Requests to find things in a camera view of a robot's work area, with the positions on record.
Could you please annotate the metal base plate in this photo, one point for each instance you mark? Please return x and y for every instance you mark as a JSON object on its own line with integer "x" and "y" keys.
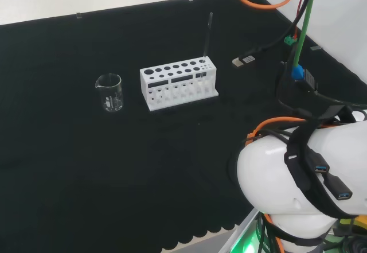
{"x": 241, "y": 233}

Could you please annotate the black bench cloth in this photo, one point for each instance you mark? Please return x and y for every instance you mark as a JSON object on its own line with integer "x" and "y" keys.
{"x": 86, "y": 149}

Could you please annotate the clear glass beaker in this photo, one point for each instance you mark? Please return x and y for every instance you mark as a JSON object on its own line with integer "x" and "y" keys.
{"x": 114, "y": 98}

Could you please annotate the white test tube rack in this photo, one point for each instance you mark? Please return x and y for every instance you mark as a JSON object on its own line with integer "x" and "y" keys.
{"x": 144, "y": 89}

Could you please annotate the green terminal plug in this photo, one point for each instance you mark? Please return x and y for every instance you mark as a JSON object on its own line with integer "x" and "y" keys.
{"x": 290, "y": 40}

